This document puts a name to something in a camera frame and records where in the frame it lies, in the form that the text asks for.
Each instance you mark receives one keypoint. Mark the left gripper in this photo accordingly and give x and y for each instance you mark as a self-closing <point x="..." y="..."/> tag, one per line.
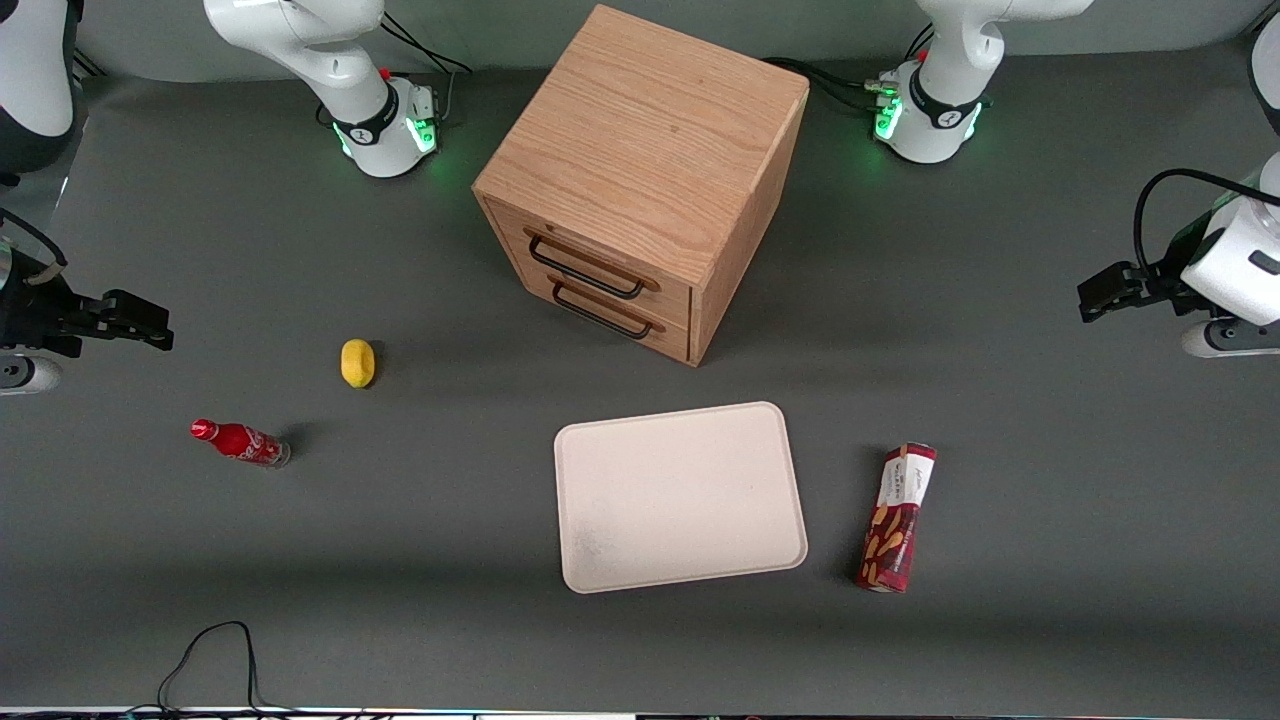
<point x="1157" y="284"/>

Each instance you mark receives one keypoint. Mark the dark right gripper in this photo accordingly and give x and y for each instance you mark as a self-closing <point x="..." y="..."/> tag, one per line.
<point x="38" y="312"/>

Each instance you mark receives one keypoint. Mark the red tartan cookie box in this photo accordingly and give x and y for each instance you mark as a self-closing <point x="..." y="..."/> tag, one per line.
<point x="895" y="520"/>

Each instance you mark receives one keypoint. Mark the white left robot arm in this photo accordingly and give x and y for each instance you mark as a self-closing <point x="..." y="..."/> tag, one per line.
<point x="940" y="110"/>

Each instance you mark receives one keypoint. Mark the cream plastic tray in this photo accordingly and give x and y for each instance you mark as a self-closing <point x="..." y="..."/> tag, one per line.
<point x="680" y="495"/>

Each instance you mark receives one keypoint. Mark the red cola bottle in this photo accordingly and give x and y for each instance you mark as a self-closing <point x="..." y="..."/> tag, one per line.
<point x="240" y="442"/>

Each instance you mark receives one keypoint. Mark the yellow lemon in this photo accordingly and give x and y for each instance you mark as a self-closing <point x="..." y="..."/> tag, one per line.
<point x="358" y="363"/>

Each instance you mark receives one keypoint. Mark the wooden drawer front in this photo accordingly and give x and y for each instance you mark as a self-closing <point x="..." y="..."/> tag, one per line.
<point x="670" y="338"/>
<point x="670" y="300"/>

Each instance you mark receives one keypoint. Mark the wooden drawer cabinet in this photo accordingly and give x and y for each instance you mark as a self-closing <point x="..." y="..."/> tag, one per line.
<point x="650" y="130"/>

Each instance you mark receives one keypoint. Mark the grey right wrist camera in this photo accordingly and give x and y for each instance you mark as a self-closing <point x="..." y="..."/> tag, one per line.
<point x="25" y="375"/>

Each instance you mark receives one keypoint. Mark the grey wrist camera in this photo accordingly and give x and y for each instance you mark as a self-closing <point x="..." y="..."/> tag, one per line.
<point x="25" y="375"/>
<point x="1230" y="340"/>

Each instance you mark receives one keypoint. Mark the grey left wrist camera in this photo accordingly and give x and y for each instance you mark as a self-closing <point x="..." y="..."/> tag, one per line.
<point x="1230" y="340"/>

